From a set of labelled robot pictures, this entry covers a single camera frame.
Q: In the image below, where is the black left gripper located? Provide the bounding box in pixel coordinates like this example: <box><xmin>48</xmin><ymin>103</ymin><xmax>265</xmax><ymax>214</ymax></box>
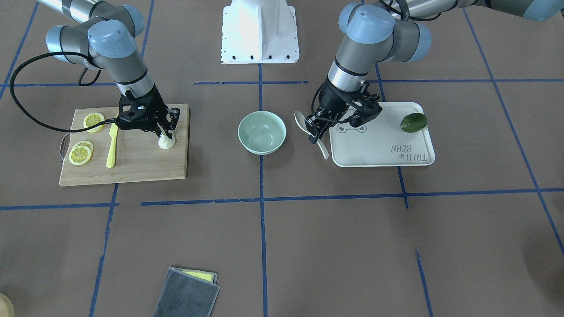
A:
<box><xmin>306</xmin><ymin>78</ymin><xmax>382</xmax><ymax>144</ymax></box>

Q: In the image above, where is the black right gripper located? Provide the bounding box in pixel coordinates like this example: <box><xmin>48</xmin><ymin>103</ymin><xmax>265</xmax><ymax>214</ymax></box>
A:
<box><xmin>115</xmin><ymin>85</ymin><xmax>181</xmax><ymax>139</ymax></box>

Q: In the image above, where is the white plastic spoon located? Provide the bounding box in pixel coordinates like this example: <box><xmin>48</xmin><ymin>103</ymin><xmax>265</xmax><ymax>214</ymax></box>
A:
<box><xmin>294</xmin><ymin>111</ymin><xmax>329</xmax><ymax>160</ymax></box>

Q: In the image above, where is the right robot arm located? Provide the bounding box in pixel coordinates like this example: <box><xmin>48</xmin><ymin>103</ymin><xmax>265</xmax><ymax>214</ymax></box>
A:
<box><xmin>44</xmin><ymin>0</ymin><xmax>180</xmax><ymax>139</ymax></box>

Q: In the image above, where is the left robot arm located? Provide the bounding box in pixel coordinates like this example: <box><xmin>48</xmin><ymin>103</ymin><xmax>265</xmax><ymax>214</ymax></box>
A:
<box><xmin>298</xmin><ymin>0</ymin><xmax>564</xmax><ymax>144</ymax></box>

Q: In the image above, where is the light green bowl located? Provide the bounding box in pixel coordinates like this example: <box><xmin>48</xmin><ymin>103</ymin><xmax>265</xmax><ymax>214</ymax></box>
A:
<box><xmin>237</xmin><ymin>111</ymin><xmax>287</xmax><ymax>156</ymax></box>

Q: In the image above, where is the bamboo cutting board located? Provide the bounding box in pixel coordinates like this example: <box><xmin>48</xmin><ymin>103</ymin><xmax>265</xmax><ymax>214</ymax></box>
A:
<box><xmin>59</xmin><ymin>104</ymin><xmax>190</xmax><ymax>187</ymax></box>

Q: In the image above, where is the yellow plastic knife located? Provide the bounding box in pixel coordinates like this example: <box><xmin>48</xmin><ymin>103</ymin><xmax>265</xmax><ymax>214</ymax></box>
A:
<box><xmin>105</xmin><ymin>122</ymin><xmax>119</xmax><ymax>168</ymax></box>

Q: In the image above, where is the white bear print tray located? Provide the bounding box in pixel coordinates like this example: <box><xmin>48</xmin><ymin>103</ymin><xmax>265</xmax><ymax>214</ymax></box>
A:
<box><xmin>330</xmin><ymin>102</ymin><xmax>436</xmax><ymax>168</ymax></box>

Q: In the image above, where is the upper lemon slice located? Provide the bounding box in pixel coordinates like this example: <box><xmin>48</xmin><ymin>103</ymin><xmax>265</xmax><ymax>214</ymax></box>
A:
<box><xmin>83</xmin><ymin>112</ymin><xmax>106</xmax><ymax>133</ymax></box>

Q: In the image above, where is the lower back lemon slice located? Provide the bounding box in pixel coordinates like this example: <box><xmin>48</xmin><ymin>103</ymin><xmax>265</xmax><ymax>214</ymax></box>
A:
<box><xmin>72</xmin><ymin>140</ymin><xmax>94</xmax><ymax>152</ymax></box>

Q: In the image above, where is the green avocado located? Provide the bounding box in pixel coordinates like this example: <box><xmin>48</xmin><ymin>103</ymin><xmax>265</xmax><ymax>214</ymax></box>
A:
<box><xmin>400</xmin><ymin>113</ymin><xmax>428</xmax><ymax>133</ymax></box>

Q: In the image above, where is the yellow sponge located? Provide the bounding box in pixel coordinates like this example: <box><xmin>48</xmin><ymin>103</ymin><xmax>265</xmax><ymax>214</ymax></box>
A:
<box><xmin>185</xmin><ymin>269</ymin><xmax>217</xmax><ymax>284</ymax></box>

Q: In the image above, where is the grey folded cloth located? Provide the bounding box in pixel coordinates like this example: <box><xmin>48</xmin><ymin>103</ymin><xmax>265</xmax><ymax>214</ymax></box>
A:
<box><xmin>153</xmin><ymin>266</ymin><xmax>220</xmax><ymax>317</ymax></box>

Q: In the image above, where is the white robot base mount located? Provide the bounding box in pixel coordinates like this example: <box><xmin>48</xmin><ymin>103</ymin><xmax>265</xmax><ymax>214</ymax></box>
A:
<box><xmin>220</xmin><ymin>0</ymin><xmax>300</xmax><ymax>64</ymax></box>

